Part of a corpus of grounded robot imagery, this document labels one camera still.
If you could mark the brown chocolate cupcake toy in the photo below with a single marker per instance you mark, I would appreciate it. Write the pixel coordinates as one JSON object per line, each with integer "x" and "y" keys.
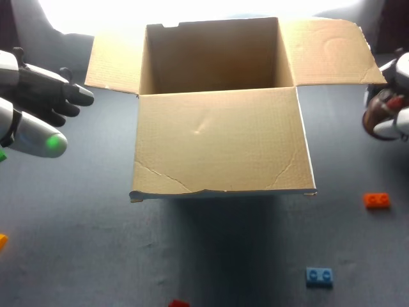
{"x": 377, "y": 115}

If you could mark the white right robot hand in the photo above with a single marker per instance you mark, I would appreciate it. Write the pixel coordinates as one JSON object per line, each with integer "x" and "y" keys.
{"x": 399, "y": 70}

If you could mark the cardboard box with flaps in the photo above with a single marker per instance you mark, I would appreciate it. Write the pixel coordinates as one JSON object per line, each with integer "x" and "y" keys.
{"x": 220, "y": 137}

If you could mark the grey table cloth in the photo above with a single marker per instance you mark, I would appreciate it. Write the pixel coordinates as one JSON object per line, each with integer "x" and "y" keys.
{"x": 80, "y": 240}

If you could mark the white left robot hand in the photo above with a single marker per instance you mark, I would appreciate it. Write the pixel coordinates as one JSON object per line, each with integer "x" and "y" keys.
{"x": 38, "y": 137}

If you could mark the orange flat toy block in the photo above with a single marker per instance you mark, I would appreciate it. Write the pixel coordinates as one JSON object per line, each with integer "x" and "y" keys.
{"x": 377, "y": 201}

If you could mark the green toy block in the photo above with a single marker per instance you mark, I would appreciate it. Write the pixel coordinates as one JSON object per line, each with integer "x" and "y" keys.
{"x": 2, "y": 155}

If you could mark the blue flat toy block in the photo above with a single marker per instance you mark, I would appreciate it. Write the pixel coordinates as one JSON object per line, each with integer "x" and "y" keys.
{"x": 319, "y": 277}

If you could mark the red toy block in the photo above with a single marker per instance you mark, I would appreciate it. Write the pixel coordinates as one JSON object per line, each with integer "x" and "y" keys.
{"x": 179, "y": 303}

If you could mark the yellow toy block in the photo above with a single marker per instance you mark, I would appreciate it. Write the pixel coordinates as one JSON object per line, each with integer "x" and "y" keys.
{"x": 2, "y": 241}

